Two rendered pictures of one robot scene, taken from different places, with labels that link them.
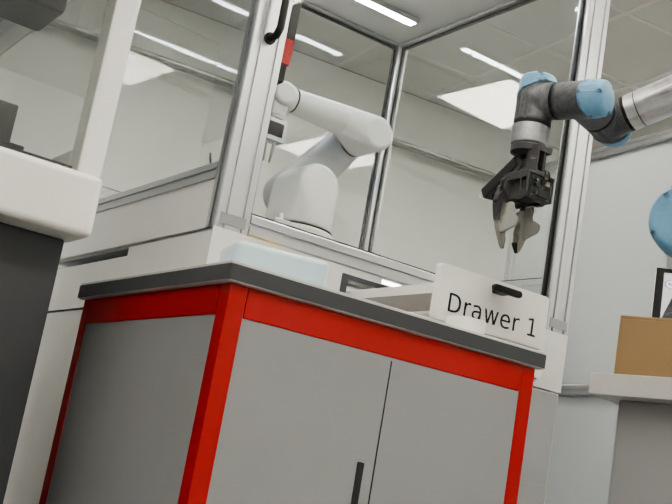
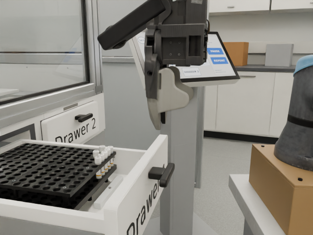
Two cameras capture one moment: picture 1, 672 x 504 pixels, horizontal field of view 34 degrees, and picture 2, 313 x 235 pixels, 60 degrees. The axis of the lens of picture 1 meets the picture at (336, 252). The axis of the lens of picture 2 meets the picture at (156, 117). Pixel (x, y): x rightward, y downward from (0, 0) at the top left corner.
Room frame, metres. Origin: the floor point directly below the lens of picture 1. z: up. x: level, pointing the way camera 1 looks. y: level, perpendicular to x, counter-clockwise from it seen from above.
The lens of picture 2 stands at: (1.79, -0.04, 1.11)
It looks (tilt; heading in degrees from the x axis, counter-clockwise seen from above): 14 degrees down; 317
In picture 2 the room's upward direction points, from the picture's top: straight up
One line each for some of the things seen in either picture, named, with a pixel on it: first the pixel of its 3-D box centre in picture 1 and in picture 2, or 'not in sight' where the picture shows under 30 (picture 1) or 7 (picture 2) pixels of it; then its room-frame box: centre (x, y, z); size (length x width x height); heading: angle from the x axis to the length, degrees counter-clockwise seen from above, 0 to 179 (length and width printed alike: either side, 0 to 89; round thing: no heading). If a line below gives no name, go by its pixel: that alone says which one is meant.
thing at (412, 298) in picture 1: (424, 315); (40, 180); (2.28, -0.21, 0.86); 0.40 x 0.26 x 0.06; 32
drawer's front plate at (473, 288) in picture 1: (491, 307); (145, 189); (2.11, -0.32, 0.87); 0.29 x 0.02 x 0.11; 122
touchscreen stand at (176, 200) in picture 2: not in sight; (182, 162); (2.68, -1.08, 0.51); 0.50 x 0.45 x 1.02; 164
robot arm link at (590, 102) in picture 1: (585, 102); not in sight; (2.02, -0.43, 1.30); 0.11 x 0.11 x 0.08; 52
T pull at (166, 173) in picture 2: (502, 291); (160, 173); (2.09, -0.34, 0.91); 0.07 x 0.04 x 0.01; 122
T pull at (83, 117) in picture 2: not in sight; (82, 117); (2.52, -0.43, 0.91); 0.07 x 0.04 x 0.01; 122
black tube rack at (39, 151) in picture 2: not in sight; (44, 178); (2.28, -0.21, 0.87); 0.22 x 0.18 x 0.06; 32
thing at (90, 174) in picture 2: not in sight; (92, 169); (2.19, -0.27, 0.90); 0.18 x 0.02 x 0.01; 122
